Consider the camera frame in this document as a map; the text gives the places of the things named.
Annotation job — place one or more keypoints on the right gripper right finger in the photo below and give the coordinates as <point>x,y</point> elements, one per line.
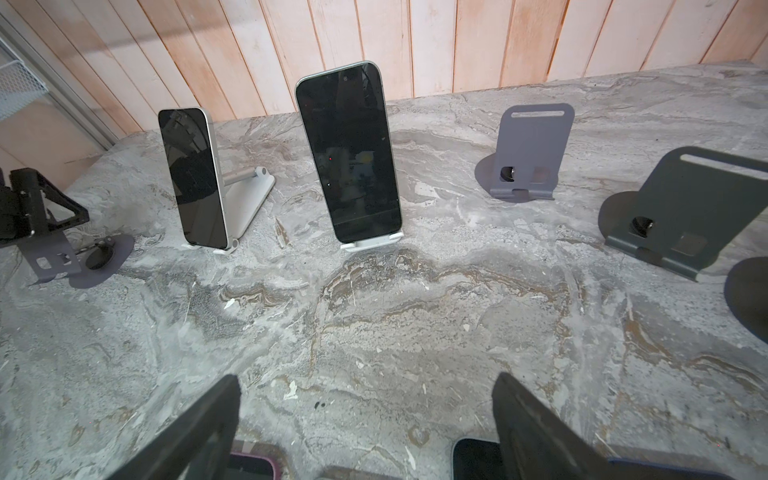
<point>536,444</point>

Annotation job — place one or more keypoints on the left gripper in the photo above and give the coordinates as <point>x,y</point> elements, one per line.
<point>32,206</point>

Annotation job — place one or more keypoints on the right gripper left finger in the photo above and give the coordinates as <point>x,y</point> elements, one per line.
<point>197,444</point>

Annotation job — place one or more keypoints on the white back left stand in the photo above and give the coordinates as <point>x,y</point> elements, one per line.
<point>246,201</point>

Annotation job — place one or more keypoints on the white stand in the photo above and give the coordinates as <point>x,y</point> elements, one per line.
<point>372,243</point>
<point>246,201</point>

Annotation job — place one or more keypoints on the white back middle stand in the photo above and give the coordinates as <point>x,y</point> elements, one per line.
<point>372,243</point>

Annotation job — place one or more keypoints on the front middle black stand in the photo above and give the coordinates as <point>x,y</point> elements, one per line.
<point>745,293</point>

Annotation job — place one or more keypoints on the front right black stand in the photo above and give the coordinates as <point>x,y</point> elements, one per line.
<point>692,205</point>

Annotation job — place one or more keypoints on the purple grey phone stand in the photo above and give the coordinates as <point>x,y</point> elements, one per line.
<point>530,148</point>

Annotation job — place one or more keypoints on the white wire shelf rack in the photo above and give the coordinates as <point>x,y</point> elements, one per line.
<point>21,83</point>

